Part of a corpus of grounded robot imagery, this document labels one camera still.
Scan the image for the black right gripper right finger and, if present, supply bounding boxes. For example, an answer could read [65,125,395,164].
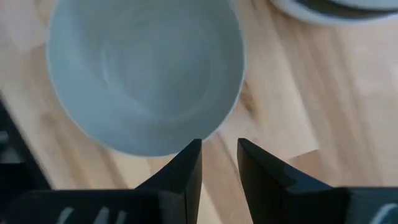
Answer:
[237,138,398,224]

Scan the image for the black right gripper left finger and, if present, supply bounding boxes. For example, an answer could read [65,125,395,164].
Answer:
[4,138,203,224]

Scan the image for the pale grey-green bowl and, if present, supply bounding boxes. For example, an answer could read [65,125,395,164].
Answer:
[45,0,247,158]

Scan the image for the wide white bowl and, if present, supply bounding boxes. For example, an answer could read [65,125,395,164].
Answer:
[269,0,398,27]

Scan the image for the black table edge frame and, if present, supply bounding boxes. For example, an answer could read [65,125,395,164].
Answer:
[0,95,53,191]

